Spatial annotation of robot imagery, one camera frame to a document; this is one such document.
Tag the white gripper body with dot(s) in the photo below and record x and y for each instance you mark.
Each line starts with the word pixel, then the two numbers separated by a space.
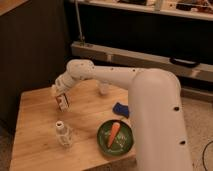
pixel 62 84

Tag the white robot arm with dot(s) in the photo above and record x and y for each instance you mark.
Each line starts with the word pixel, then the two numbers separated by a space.
pixel 156 114

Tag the clear plastic cup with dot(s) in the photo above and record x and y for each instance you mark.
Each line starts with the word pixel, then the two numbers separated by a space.
pixel 103 88

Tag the vertical metal pole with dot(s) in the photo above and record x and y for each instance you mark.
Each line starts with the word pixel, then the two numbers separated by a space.
pixel 81 36

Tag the clear plastic bottle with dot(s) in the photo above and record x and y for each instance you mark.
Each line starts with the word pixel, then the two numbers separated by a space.
pixel 63 133

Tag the wooden table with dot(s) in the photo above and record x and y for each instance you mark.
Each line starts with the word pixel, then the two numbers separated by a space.
pixel 48 139

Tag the blue sponge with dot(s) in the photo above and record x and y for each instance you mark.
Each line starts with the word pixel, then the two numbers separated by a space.
pixel 121 110

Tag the orange carrot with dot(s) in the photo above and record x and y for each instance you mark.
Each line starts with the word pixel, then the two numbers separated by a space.
pixel 114 130

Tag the green plate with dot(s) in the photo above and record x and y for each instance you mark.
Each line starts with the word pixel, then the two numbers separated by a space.
pixel 122 143

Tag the long metal case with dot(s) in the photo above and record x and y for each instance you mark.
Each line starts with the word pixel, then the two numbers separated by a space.
pixel 202 72

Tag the cluttered shelf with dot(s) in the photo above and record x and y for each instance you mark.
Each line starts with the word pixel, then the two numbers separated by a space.
pixel 150 8

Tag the black case handle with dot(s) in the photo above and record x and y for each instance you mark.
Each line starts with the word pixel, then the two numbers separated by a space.
pixel 187 64

